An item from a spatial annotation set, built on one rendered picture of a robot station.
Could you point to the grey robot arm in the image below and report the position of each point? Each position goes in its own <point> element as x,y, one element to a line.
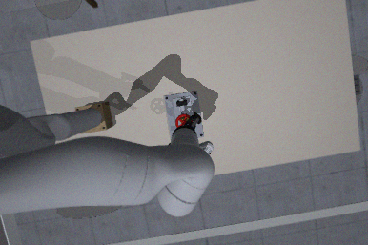
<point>95,170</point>

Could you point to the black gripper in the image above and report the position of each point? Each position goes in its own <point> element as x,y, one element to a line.
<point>191,125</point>

